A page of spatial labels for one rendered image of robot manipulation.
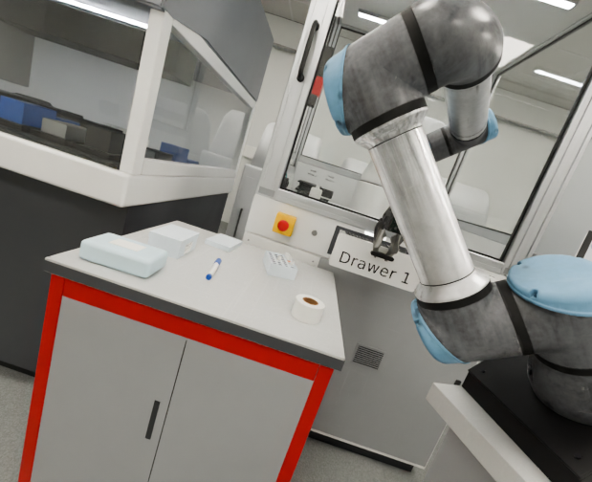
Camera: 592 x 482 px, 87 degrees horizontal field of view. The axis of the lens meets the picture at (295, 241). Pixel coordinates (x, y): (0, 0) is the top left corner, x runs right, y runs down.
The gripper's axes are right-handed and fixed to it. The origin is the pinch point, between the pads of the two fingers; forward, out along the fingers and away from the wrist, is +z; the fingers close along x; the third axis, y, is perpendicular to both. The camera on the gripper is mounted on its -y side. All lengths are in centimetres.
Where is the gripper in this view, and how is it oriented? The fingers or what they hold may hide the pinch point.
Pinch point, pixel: (381, 254)
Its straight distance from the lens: 102.6
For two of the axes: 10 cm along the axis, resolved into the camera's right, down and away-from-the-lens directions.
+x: 9.5, 3.2, -0.2
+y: -0.8, 1.9, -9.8
